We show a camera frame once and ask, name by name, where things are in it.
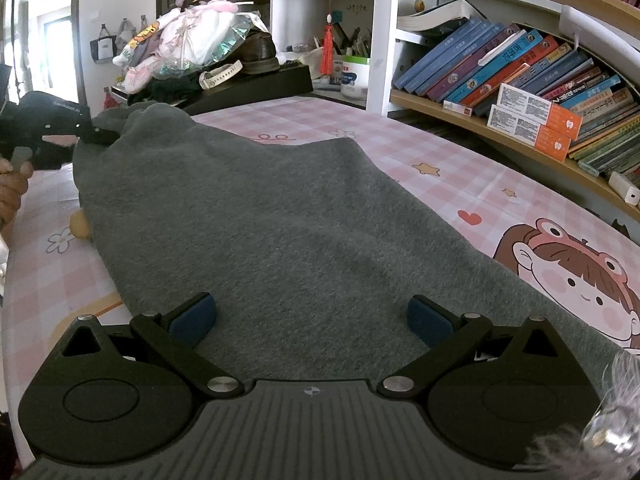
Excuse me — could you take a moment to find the grey sweatshirt garment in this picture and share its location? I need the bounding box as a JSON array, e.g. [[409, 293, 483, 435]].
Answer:
[[73, 103, 617, 382]]

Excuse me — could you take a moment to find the person left hand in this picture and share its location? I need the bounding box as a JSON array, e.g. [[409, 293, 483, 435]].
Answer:
[[0, 158, 34, 228]]

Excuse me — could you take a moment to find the yellow plush patch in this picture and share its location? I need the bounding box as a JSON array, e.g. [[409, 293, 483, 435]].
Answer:
[[68, 208, 92, 240]]

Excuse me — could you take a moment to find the pink checked cartoon tablecloth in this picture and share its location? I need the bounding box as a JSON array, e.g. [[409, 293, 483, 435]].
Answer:
[[0, 94, 640, 461]]

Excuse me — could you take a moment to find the pile of plush toys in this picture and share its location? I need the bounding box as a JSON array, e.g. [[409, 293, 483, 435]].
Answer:
[[113, 0, 268, 94]]

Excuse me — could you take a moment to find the white wristwatch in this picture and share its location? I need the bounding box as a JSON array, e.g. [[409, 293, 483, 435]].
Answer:
[[198, 61, 243, 90]]

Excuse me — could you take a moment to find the lower orange white box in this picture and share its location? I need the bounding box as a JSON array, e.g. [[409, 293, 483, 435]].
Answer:
[[487, 105, 570, 162]]

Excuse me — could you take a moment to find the orange white box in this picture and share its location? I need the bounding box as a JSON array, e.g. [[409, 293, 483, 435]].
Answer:
[[487, 105, 570, 162], [497, 84, 582, 141]]

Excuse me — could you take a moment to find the black box under toys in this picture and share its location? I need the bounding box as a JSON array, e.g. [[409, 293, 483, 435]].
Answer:
[[109, 62, 315, 116]]

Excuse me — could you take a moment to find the small red white box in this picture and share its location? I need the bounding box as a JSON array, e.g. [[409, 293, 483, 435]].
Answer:
[[442, 100, 473, 117]]

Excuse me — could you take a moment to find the white usb charger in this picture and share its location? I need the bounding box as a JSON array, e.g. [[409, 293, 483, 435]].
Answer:
[[608, 171, 640, 207]]

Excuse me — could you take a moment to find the upper orange white box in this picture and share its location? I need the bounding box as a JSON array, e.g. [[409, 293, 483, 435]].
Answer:
[[497, 84, 582, 141]]

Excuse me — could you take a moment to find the dark leather shoe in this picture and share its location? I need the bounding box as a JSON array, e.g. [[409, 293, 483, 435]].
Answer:
[[235, 30, 280, 75]]

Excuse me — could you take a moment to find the row of leaning books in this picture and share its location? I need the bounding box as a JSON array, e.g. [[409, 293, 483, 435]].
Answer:
[[394, 18, 639, 184]]

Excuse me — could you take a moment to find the white pen holder tub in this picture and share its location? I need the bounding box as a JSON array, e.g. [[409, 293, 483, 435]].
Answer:
[[341, 55, 370, 100]]

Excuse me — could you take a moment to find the red tassel ornament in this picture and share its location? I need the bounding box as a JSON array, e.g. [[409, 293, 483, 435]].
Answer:
[[320, 13, 333, 76]]

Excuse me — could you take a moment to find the furry keychain charm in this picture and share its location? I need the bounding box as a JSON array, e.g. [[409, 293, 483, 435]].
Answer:
[[527, 350, 639, 479]]

